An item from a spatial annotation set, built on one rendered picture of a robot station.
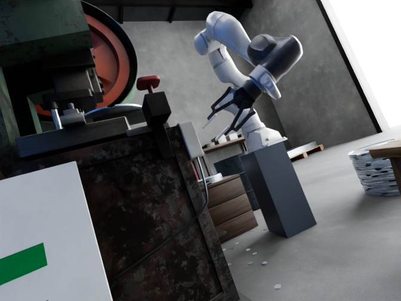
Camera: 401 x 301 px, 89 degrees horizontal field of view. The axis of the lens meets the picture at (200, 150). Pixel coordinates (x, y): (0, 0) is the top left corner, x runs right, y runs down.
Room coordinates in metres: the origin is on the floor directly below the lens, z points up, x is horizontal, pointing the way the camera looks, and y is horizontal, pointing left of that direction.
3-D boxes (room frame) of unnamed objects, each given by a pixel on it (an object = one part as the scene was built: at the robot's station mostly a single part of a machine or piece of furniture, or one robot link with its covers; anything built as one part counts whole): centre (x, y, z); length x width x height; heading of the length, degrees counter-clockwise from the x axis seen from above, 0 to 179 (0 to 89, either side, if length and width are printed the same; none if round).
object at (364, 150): (1.18, -0.95, 0.24); 0.29 x 0.29 x 0.01
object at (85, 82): (0.82, 0.39, 1.04); 0.17 x 0.15 x 0.30; 114
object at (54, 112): (0.70, 0.45, 0.81); 0.02 x 0.02 x 0.14
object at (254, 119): (1.16, -0.28, 0.71); 0.18 x 0.11 x 0.25; 57
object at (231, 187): (1.47, 0.06, 0.18); 0.40 x 0.38 x 0.35; 107
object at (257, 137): (1.15, -0.36, 0.52); 0.22 x 0.19 x 0.14; 104
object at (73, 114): (0.65, 0.36, 0.76); 0.17 x 0.06 x 0.10; 24
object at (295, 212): (1.14, -0.32, 0.23); 0.18 x 0.18 x 0.45; 14
